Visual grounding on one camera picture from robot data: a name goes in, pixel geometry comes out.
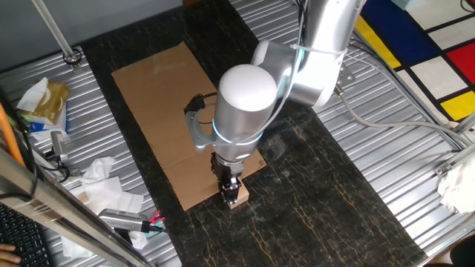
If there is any aluminium profile bar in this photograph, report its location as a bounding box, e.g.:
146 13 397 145
433 142 475 177

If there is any black keyboard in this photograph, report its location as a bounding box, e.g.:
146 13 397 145
0 203 53 267

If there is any blue white tissue pack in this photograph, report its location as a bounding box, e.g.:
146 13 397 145
22 103 70 142

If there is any red clothespin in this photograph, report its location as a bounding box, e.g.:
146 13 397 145
148 210 166 225

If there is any orange tube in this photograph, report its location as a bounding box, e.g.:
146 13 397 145
0 102 27 168

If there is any black marble pattern mat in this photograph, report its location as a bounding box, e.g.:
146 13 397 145
79 0 428 267

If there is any brown cardboard sheet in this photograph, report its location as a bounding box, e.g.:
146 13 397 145
111 41 267 211

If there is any person hand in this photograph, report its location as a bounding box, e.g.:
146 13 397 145
0 243 22 265

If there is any crumpled white tissue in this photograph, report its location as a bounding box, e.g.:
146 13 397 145
80 156 115 186

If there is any yellow tissue box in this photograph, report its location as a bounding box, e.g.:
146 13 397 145
31 80 71 125

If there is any white crumpled cloth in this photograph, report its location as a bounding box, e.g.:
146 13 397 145
436 159 475 214

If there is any mondrian pattern mat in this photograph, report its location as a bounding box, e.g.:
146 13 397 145
352 0 475 123

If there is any white pulled tissue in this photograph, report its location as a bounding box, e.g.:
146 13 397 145
16 76 50 113

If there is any silver metal frame beam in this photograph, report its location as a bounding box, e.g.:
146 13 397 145
0 146 153 267

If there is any large wooden cube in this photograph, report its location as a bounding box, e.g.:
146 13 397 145
222 181 250 211

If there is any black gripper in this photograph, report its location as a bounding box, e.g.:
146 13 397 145
210 152 244 205

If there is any aluminium pole with foot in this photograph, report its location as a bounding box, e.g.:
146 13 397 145
31 0 82 71

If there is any grey base cable with connector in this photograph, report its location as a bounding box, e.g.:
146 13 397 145
332 84 474 148

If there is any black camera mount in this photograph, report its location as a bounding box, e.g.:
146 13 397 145
44 148 81 182

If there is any large white tissue sheet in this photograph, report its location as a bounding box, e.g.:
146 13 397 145
61 176 149 259

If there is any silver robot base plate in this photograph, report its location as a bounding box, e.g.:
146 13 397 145
333 62 356 92

